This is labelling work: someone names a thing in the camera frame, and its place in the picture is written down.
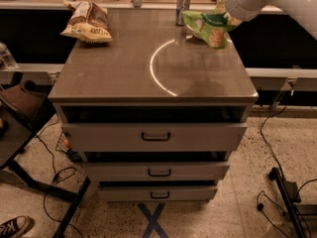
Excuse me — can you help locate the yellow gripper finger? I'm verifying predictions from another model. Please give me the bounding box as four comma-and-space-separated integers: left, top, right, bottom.
226, 13, 242, 27
215, 0, 227, 14

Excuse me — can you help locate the green rice chip bag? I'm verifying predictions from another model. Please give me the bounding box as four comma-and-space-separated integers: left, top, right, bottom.
182, 10, 237, 49

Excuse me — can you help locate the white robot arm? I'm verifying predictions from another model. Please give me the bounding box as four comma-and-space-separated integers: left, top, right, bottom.
222, 0, 317, 39

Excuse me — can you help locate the brown chip bag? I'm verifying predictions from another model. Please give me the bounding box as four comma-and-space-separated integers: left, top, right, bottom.
61, 0, 113, 43

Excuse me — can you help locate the white bowl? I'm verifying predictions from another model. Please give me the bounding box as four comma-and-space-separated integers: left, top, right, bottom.
187, 31, 209, 41

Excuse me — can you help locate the silver soda can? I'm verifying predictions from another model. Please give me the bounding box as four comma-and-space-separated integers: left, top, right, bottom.
175, 0, 190, 26

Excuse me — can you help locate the grey drawer cabinet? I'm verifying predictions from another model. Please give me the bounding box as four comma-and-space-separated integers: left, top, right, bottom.
50, 9, 258, 191

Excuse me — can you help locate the top grey drawer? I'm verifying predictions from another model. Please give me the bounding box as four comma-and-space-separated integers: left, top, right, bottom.
62, 123, 247, 152

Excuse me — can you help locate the grey drawer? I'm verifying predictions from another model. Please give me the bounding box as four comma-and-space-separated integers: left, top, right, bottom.
62, 123, 247, 152
83, 162, 229, 181
98, 185, 218, 202

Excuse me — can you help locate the black stand base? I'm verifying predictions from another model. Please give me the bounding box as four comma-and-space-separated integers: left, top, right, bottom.
268, 168, 317, 238

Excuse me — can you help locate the middle grey drawer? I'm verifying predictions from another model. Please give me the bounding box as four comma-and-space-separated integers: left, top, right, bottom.
83, 162, 229, 181

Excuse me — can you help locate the bottom grey drawer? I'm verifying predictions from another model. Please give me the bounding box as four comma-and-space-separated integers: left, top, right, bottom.
98, 185, 218, 202

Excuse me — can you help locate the clear plastic bottle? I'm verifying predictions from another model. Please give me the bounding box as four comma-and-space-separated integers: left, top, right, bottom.
0, 42, 18, 69

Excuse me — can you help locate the dark side table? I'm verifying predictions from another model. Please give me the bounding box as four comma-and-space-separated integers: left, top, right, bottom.
0, 101, 90, 238

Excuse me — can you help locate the black and white sneaker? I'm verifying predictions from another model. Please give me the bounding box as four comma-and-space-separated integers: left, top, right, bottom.
0, 215, 33, 238

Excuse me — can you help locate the black floor cable right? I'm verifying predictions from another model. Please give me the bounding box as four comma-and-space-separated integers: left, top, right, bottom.
256, 79, 317, 238

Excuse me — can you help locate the black floor cable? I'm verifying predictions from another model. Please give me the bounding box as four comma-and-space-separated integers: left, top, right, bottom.
256, 79, 317, 238
34, 114, 85, 238

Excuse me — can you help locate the black floor cable left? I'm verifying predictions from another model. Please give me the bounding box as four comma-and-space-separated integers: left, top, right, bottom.
34, 114, 85, 238

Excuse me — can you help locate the wire mesh basket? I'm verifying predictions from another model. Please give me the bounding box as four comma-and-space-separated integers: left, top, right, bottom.
55, 133, 70, 153

